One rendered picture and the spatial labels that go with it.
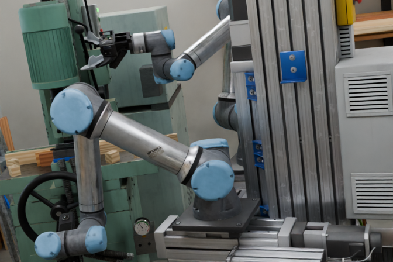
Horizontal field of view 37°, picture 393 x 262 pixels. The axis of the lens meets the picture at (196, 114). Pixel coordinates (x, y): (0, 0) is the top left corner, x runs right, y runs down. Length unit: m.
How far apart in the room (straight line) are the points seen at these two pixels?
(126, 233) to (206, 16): 2.56
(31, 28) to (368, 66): 1.21
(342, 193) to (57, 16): 1.19
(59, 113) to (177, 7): 3.05
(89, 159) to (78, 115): 0.24
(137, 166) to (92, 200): 0.44
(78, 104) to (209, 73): 3.08
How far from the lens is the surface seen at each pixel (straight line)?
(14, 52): 4.90
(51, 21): 2.24
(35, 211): 2.31
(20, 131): 5.02
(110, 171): 2.22
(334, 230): 1.77
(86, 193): 1.81
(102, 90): 2.44
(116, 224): 2.30
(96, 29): 2.57
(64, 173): 2.05
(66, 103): 1.58
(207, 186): 1.60
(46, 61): 2.25
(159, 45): 2.14
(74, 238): 1.74
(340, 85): 1.73
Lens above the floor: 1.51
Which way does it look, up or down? 12 degrees down
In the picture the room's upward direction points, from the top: 8 degrees counter-clockwise
